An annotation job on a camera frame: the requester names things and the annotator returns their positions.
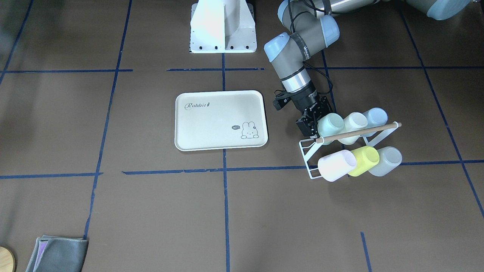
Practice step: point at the light blue cup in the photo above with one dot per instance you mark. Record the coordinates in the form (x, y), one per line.
(376, 117)

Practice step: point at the grey cup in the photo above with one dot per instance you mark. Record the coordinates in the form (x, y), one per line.
(390, 158)

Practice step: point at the wooden rack rod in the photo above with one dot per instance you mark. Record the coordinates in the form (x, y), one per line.
(394, 125)

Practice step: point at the cream rabbit tray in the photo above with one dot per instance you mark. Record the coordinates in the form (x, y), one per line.
(220, 120)

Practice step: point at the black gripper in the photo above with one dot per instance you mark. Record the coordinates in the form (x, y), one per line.
(306, 99)

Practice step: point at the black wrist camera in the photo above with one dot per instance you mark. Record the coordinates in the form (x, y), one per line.
(281, 100)

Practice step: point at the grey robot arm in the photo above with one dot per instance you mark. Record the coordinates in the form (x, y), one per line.
(312, 28)

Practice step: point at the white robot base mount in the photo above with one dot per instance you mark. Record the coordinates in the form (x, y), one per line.
(222, 26)

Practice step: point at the folded grey cloth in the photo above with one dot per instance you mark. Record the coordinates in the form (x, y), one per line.
(58, 254)

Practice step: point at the wooden stand with round base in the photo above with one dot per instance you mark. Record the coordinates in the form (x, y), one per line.
(7, 260)

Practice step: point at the cream white cup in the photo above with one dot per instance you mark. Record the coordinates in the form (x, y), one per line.
(354, 121)

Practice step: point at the pink cup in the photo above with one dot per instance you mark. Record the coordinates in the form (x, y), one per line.
(336, 165)

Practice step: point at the mint green cup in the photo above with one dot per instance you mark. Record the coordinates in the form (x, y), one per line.
(330, 124)

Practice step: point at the yellow cup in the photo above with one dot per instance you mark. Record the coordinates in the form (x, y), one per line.
(366, 158)

